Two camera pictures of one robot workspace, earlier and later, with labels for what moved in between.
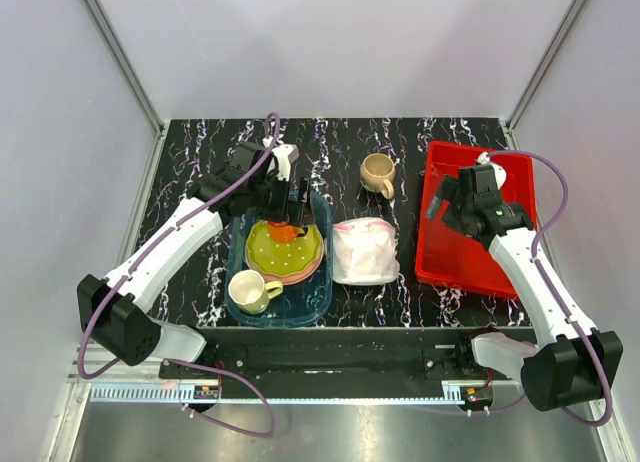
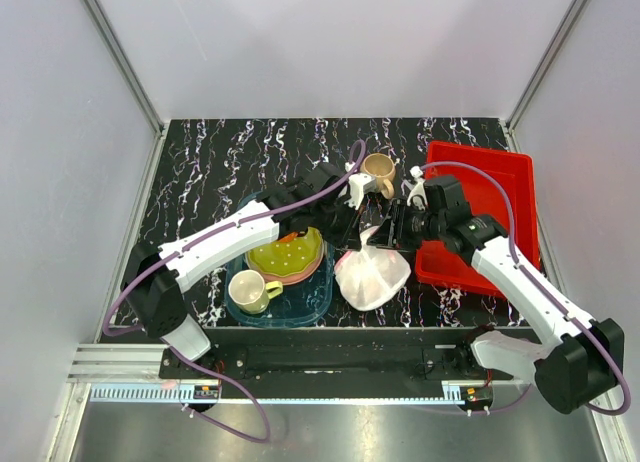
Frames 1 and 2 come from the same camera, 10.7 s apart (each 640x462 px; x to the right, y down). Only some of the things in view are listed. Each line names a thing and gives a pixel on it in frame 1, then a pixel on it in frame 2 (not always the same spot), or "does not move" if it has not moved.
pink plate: x=292 y=278 does not move
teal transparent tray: x=297 y=303 does not move
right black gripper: x=450 y=191 → x=392 y=230
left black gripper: x=303 y=205 → x=350 y=237
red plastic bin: x=458 y=261 does not move
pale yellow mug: x=248 y=290 does not move
